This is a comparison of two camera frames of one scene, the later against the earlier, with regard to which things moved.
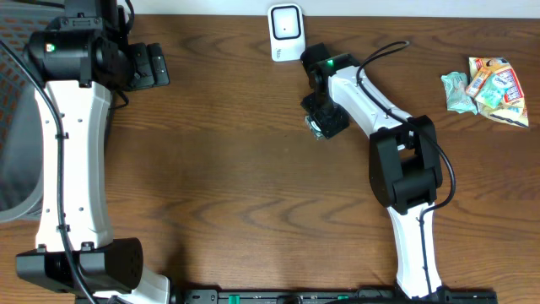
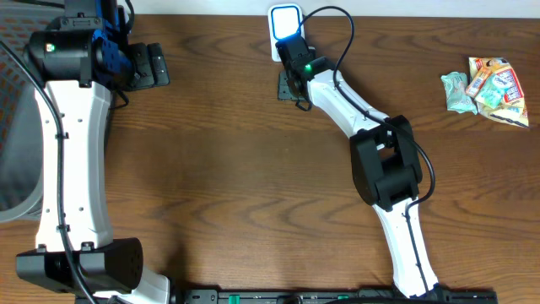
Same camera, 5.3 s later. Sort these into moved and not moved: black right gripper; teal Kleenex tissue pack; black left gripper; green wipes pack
Moved: black right gripper
Not moved: green wipes pack; teal Kleenex tissue pack; black left gripper
